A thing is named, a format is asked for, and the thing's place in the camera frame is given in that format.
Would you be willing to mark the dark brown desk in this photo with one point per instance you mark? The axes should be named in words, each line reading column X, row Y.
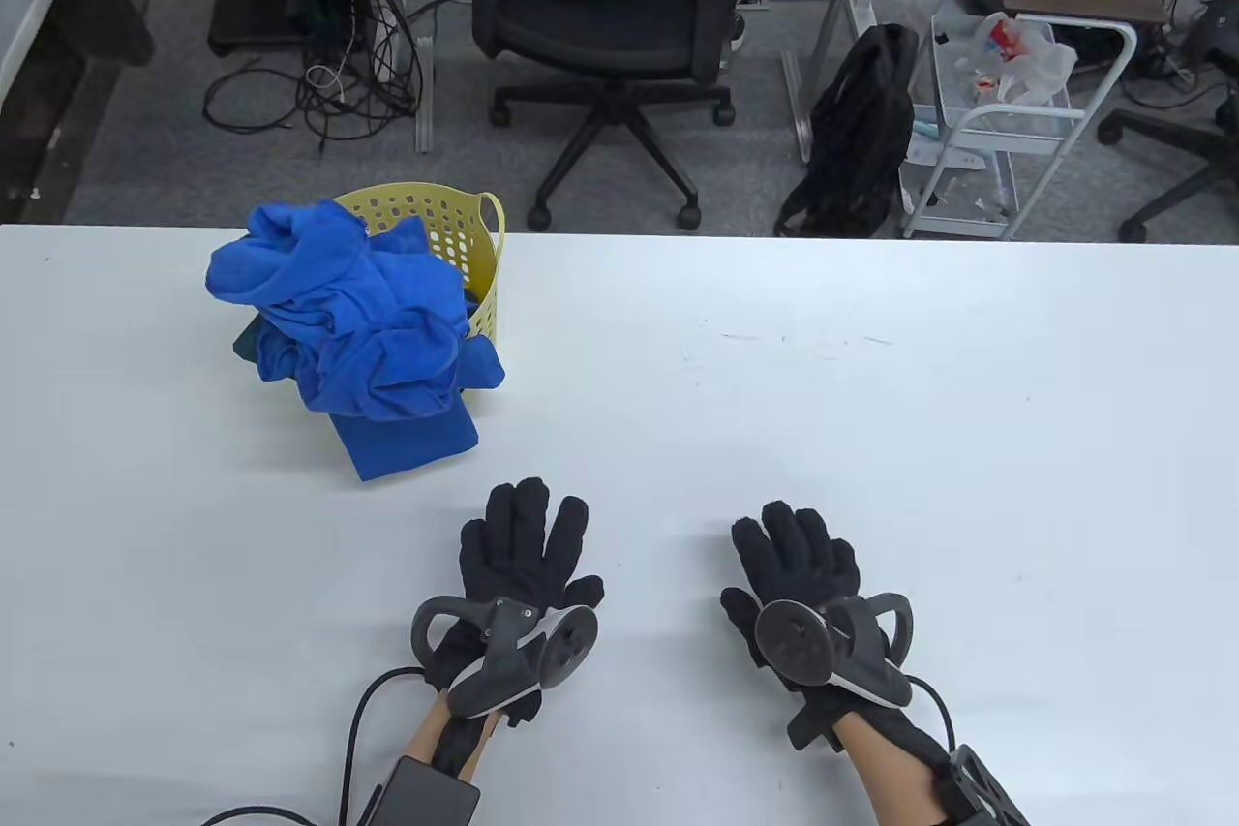
column 111, row 13

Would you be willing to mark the grey metal desk frame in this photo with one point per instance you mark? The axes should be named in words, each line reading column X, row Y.
column 832, row 3

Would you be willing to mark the yellow perforated laundry basket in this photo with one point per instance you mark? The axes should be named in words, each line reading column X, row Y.
column 426, row 211

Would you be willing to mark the person's right forearm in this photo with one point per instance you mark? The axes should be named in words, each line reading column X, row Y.
column 895, row 773

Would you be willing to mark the black sensor box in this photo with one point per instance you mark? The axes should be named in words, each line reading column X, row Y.
column 421, row 797

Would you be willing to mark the grey metal desk leg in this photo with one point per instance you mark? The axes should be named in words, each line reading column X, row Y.
column 426, row 119

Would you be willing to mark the dark green clothes garment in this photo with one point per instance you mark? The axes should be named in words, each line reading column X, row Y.
column 247, row 344

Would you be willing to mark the black office chair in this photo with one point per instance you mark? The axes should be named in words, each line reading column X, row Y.
column 600, row 22

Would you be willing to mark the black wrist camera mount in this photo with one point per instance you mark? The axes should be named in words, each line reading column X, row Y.
column 813, row 729

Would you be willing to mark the white power strip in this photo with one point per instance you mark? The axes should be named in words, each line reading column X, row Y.
column 392, row 22

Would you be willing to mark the white utility cart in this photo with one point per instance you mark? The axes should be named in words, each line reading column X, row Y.
column 1016, row 138

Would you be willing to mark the person's left hand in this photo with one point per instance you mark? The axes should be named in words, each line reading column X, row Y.
column 523, row 545

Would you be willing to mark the black swivel chair base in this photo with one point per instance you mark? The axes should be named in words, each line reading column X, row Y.
column 1191, row 143

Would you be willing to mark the blue clothes shirt white tag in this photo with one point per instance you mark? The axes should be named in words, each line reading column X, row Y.
column 407, row 448

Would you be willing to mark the black backpack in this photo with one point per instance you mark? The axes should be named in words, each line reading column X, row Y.
column 861, row 129

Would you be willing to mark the person's right hand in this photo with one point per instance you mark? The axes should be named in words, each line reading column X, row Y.
column 803, row 555

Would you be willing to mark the black mesh wrist bracket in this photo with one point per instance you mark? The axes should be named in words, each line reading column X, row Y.
column 978, row 792

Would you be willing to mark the grey handheld controller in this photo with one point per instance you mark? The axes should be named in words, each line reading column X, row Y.
column 794, row 642
column 508, row 661

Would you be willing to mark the white plastic bag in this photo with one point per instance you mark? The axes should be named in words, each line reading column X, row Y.
column 1041, row 66

